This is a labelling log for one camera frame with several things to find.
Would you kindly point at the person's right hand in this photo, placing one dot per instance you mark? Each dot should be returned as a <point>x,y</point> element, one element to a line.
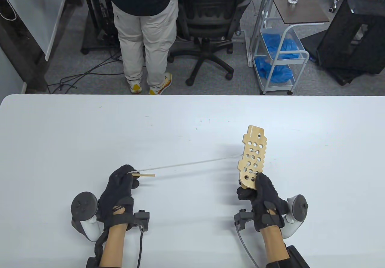
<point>264,195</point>

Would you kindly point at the person's left hand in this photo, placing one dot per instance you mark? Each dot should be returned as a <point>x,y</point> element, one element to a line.
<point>117,189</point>

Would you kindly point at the wooden crocodile lacing toy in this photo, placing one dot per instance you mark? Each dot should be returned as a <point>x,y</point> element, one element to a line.
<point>251,134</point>

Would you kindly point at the person's right forearm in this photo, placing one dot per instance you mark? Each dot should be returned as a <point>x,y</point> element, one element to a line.
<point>273,244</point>

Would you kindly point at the person's left forearm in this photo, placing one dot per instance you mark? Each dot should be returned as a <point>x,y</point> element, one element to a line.
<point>112,247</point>

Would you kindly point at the grey white handheld controller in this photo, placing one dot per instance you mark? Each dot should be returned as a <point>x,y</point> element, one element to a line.
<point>84,204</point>
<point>297,207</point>

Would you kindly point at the blue plastic bag pile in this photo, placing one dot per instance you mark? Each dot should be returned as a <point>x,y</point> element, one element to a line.
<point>282,46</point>
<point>273,69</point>

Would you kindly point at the white rolling cart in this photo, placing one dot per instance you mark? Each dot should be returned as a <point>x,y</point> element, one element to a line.
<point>300,66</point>

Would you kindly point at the black rolling platform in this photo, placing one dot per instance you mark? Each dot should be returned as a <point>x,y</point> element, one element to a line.
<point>90,43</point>

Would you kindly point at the black flat board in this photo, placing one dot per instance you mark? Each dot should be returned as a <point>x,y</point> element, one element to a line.
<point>312,43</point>

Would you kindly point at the dark wooden desk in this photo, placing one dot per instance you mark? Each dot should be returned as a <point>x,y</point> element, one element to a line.
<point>18,54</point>

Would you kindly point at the black computer tower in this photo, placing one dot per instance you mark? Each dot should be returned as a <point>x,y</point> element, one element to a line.
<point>100,9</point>

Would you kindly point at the brown top side table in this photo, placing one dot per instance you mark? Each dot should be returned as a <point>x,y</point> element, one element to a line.
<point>300,9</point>

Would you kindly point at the black office chair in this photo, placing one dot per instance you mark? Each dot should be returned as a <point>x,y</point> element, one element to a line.
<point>210,9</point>

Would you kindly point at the white panel board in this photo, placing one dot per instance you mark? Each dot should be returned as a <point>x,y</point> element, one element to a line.
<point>36,9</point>

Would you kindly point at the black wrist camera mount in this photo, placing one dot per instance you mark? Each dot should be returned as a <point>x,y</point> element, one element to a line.
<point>242,218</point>
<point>141,218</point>

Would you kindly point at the black mesh frame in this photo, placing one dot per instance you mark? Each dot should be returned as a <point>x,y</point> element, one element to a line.
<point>340,39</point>

